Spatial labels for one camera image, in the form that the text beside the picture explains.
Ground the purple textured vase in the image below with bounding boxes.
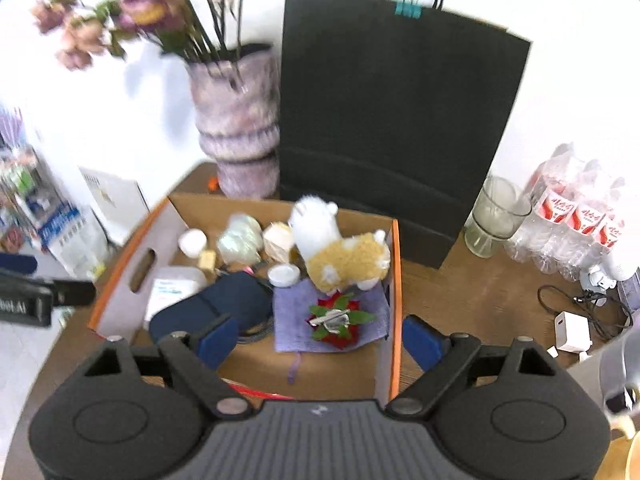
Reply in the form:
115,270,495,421
187,42,282,200

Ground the pale yellow cup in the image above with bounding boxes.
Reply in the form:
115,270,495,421
605,410,640,480

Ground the wire shelf rack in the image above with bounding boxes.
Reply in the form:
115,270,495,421
0,105,76,256

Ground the blue white printed carton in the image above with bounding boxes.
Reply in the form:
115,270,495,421
37,205,108,281

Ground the orange-edged cardboard box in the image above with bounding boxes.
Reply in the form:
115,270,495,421
87,191,402,403

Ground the coiled grey braided cable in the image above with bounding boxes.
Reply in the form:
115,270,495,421
235,270,276,346

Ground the artificial flower bouquet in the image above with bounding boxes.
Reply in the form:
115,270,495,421
30,0,258,72

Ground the clear glass cup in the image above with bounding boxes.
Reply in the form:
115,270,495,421
464,175,533,259

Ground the white round jar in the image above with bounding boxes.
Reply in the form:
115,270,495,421
178,229,208,258
267,264,301,288

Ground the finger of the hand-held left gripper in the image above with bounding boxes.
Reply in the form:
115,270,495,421
0,269,97,308
0,253,39,278

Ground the white cardboard carton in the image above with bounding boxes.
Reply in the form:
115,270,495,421
78,166,149,247

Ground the purple woven pouch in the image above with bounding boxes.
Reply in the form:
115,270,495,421
272,277,391,386

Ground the pale grey object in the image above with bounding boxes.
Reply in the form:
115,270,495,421
565,330,640,411

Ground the navy blue case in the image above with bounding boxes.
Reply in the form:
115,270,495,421
148,272,275,346

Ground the white plug adapter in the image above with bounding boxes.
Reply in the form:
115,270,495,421
582,265,616,291

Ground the pack of water bottles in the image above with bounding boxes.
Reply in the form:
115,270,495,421
505,142,632,281

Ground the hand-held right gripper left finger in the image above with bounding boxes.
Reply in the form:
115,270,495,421
82,314,253,421

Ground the white charger block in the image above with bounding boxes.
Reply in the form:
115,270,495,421
554,311,594,353

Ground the thin black cable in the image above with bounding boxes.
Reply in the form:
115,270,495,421
537,285,636,341

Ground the cream round ornament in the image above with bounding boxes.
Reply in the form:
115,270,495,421
262,221,296,264

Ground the white and tan plush alpaca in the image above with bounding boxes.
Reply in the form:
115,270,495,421
288,195,392,295

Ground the brown wooden desktop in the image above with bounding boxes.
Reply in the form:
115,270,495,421
10,160,640,480

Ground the white plastic container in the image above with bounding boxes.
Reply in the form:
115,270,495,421
145,266,207,323

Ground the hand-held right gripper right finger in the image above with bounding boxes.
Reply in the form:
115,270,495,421
385,315,557,421

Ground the black paper bag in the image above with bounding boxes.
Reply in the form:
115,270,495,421
277,0,532,271

